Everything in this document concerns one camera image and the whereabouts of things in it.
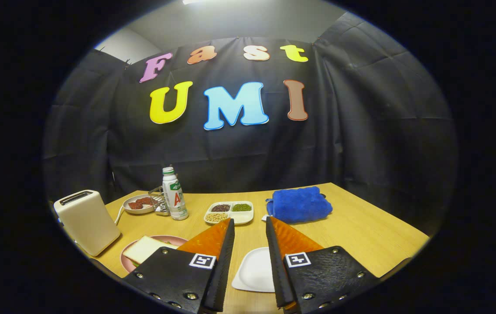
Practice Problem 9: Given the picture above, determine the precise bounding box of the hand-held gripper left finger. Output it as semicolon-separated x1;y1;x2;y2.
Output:
123;218;236;313

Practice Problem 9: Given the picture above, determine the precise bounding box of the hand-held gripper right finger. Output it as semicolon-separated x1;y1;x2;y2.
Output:
266;216;380;314

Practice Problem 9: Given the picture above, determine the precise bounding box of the toasted bread slice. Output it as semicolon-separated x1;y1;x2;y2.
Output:
123;235;179;265

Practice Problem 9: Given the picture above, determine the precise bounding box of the white divided tray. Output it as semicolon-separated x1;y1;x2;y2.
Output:
204;201;254;225

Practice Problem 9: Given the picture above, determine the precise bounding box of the pink round plate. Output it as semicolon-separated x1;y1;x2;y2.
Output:
120;235;188;273

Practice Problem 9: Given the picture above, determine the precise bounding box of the folded blue towel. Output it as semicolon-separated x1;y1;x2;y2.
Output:
266;186;333;224

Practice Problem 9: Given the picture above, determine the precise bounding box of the white green-capped drink bottle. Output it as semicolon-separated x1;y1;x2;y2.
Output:
162;167;189;221

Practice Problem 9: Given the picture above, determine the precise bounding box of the small white oval plate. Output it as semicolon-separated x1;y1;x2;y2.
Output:
123;194;156;215

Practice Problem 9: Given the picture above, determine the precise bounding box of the cream toaster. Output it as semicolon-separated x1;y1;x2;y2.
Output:
54;190;121;256

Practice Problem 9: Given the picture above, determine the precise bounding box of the black backdrop cloth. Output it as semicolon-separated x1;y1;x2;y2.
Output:
43;12;458;238

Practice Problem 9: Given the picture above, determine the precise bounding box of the metal wire holder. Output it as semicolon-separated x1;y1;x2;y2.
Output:
148;186;170;216

